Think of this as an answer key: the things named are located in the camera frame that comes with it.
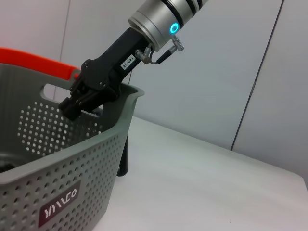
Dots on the grey perforated plastic storage basket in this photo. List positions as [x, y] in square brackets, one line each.
[84, 168]

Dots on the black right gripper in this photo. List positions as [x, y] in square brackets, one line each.
[113, 65]

